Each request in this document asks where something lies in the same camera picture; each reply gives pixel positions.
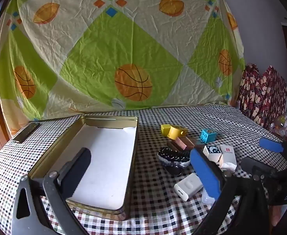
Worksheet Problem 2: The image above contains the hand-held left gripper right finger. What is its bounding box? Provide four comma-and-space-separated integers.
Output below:
190, 148, 271, 235

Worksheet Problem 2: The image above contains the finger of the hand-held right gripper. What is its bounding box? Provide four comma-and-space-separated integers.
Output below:
241, 156, 278, 177
259, 137, 287, 155

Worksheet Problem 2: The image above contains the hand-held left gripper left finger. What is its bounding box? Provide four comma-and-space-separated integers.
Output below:
10, 147, 91, 235

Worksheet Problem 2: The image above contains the white moon print block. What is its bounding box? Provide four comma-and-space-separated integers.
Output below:
202, 145, 222, 163

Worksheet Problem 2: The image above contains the blue bear toy block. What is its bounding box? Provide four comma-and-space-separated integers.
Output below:
198, 128, 218, 144

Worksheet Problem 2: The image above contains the yellow face toy block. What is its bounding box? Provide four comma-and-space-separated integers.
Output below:
161, 124, 188, 141

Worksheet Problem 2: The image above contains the gold metal tin box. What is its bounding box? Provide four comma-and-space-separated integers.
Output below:
27, 114, 139, 221

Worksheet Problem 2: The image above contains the person's right forearm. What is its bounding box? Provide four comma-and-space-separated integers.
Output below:
268, 204, 284, 228

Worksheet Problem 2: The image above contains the white charger adapter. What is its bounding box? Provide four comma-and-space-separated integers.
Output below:
173, 173, 204, 201

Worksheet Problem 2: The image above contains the clear plastic bag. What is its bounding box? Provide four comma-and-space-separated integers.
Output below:
269, 103, 287, 137

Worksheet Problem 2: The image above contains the small clear plastic piece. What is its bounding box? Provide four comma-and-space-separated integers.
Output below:
202, 192, 216, 204

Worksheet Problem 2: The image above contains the small white red-label box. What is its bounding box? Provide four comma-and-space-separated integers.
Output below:
219, 144, 237, 172

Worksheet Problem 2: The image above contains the white paper liner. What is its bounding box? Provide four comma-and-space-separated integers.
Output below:
68, 125, 136, 210

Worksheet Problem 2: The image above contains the copper brown flat box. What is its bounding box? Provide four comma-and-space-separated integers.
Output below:
167, 136, 205, 152

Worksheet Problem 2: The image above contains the red plaid bear-print garment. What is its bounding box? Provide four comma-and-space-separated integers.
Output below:
236, 64, 287, 130

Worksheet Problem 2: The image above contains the checked tablecloth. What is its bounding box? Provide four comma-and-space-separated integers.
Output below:
0, 104, 287, 235

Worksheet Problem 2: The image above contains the green basketball printed sheet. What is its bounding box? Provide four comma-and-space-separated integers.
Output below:
0, 0, 247, 128

